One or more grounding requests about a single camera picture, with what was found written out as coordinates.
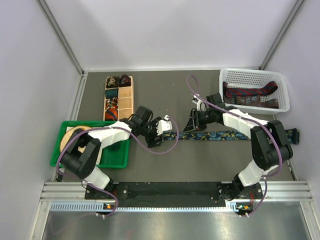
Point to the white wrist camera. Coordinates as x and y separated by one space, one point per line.
200 105
164 125

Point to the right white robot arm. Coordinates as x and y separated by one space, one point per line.
270 145

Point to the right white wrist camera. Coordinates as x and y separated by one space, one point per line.
200 105

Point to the multicolour patterned rolled tie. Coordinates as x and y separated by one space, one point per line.
112 103

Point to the beige patterned rolled tie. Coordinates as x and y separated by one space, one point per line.
112 82

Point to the blue floral tie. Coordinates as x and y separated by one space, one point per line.
293 136

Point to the dark red rolled tie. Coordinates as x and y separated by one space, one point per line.
125 81

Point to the brown patterned tie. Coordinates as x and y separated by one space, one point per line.
251 101

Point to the orange blue rolled tie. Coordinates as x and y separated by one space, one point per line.
111 114

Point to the green plastic tray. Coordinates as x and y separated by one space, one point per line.
114 156

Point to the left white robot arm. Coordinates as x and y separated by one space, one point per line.
85 147

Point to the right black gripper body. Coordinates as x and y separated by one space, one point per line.
201 119

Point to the round wooden embroidered plate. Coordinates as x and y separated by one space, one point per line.
69 131

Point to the dark green rolled tie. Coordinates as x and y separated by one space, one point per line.
111 93

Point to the red striped tie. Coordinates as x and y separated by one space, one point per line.
232 92

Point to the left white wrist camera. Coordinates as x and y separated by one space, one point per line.
164 125

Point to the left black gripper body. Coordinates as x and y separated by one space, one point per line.
150 133

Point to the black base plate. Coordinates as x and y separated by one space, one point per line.
213 189

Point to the wooden compartment box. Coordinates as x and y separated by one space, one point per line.
125 100

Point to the white plastic basket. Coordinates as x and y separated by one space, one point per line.
249 79

